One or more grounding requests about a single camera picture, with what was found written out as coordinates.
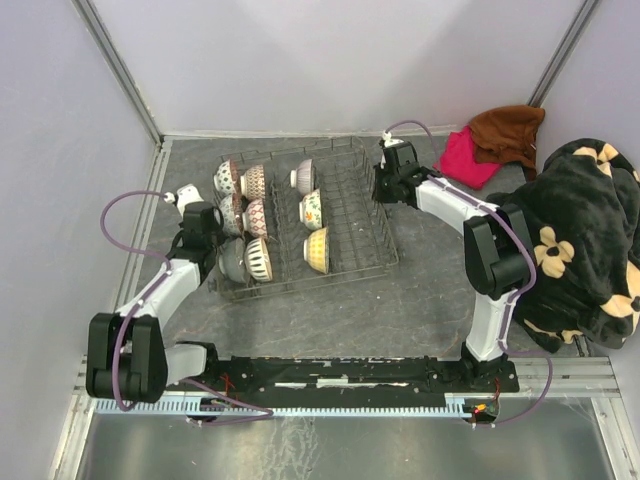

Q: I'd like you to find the grey wire dish rack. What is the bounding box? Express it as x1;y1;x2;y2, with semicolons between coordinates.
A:
208;137;398;301

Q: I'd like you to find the orange green leaf bowl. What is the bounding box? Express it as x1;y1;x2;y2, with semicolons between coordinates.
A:
299;189;323;231

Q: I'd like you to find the yellow dotted bowl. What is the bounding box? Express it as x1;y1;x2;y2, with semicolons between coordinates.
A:
303;227;330;274

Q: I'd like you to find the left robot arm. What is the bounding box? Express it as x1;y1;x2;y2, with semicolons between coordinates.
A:
86;201;222;410

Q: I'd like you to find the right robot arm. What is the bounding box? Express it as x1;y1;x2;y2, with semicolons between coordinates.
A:
373;139;536;391

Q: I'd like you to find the red green dotted bowl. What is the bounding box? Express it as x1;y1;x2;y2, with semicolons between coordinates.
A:
218;193;244;236

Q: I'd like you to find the grey speckled bowl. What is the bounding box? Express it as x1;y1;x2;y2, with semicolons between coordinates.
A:
219;238;248;284

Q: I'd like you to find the green diamond pattern bowl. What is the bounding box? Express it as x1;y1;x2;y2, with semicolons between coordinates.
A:
213;159;241;195

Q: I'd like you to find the red lattice pattern bowl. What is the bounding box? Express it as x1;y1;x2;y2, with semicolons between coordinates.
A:
242;199;268;238

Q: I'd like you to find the black striped white bowl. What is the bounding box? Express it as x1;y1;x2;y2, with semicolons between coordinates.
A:
244;237;273;282

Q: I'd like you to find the pink cloth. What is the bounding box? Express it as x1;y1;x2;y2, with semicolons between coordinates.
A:
436;126;502;190

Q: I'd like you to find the multicolour scale pattern bowl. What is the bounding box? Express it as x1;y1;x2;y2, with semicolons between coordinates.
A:
240;165;266;201

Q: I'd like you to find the purple striped white bowl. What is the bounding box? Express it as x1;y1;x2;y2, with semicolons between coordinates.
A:
290;159;315;195

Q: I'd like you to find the brown cloth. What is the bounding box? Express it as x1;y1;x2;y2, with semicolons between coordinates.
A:
468;105;546;181

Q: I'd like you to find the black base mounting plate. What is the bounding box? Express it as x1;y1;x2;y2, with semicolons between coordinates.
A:
197;357;519;409

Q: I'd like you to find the black floral blanket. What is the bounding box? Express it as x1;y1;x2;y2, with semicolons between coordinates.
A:
487;138;639;353

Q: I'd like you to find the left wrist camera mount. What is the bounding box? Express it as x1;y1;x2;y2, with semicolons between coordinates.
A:
163;184;203;215

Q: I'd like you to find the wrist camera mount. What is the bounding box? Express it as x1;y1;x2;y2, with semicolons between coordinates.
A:
163;184;203;215
379;131;404;169

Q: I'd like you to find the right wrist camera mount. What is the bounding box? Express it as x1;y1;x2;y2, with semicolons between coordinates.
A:
379;131;404;169

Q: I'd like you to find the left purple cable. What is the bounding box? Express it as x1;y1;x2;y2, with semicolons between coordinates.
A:
99;189;275;427

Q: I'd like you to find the light blue cable duct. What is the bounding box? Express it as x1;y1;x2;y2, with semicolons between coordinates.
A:
95;392;476;420

